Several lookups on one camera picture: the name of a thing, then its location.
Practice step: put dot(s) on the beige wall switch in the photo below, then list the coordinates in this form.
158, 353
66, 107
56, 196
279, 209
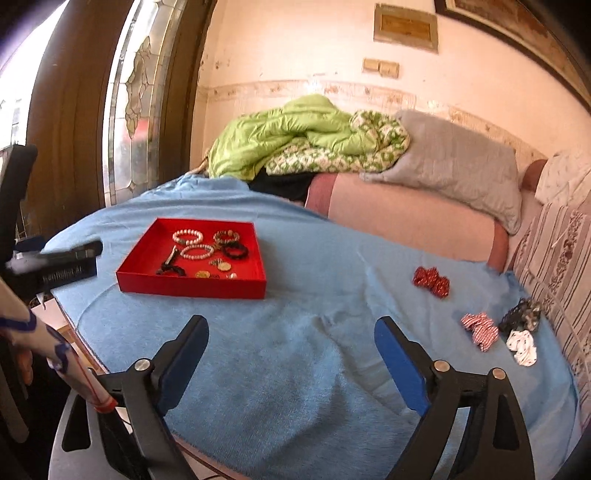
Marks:
381, 68

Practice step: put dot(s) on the striped floral cloth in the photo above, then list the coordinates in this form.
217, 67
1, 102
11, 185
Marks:
554, 258

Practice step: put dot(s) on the white patterned pillow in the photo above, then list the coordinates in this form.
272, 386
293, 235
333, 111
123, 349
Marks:
565, 177

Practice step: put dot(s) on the blue cloth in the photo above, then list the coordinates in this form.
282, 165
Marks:
300, 369

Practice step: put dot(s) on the red dotted hair bow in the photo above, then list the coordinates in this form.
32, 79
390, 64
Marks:
431, 281

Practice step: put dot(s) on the black lace hair bow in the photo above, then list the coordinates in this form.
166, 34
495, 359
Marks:
519, 316

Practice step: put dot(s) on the leopard print scrunchie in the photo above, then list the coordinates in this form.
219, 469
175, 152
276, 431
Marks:
217, 238

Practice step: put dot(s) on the grey pillow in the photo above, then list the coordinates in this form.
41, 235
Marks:
452, 161

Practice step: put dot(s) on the round gold brooch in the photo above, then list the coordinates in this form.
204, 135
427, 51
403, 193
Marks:
225, 266

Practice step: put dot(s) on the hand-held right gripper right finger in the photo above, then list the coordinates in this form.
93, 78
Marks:
401, 364

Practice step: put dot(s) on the oval gold pendant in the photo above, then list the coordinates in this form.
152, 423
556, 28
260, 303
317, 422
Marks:
202, 274

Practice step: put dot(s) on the stained glass window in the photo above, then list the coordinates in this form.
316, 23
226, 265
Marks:
134, 115

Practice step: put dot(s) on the brown wooden door frame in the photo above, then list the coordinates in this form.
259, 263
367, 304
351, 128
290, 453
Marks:
69, 138

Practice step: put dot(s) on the white printed hair bow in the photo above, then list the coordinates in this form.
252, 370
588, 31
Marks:
521, 348

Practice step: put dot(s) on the wall plaque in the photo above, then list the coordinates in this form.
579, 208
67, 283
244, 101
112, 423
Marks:
405, 28

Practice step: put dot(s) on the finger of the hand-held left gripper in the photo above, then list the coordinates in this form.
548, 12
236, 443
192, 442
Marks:
83, 250

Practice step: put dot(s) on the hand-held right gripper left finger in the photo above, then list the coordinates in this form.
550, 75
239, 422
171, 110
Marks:
184, 364

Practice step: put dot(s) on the green patterned quilt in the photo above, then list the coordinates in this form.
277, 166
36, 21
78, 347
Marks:
277, 134

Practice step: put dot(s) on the red white striped hair bow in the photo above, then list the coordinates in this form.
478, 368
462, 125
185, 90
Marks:
480, 330

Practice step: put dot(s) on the black ribbon hair clip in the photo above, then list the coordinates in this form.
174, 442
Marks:
168, 268

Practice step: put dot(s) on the red jewelry tray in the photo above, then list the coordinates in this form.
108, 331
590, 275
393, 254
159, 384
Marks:
147, 284

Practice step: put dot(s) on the dark cloth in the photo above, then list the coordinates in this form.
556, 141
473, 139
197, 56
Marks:
281, 187

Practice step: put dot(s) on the dark picture frame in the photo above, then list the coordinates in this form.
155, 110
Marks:
531, 32

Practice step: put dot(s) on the beige cloth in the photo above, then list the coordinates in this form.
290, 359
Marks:
202, 168

